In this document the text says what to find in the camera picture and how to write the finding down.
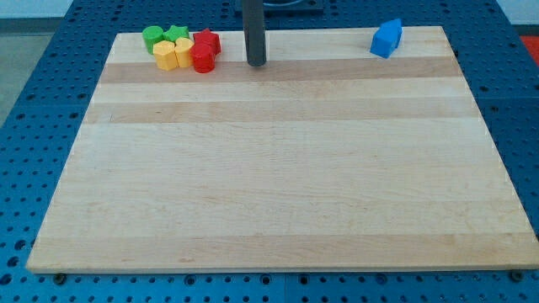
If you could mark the yellow heart block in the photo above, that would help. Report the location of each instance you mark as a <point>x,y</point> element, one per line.
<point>182,52</point>

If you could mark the yellow hexagon block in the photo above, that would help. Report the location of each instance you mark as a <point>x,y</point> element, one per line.
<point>164,54</point>

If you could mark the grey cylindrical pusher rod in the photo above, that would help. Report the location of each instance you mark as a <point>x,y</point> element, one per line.
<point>254,32</point>

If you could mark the red star block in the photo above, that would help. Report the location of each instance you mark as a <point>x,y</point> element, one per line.
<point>210,38</point>

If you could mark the light wooden board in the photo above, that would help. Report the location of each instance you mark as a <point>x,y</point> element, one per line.
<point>327,158</point>

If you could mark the red cylinder block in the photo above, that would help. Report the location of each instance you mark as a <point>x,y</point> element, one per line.
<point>203,58</point>

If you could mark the blue house-shaped block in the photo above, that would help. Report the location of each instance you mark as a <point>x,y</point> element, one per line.
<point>387,38</point>

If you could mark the green star block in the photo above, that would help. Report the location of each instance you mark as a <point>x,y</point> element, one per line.
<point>175,32</point>

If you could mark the green cylinder block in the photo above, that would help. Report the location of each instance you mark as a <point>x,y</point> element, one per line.
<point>151,35</point>

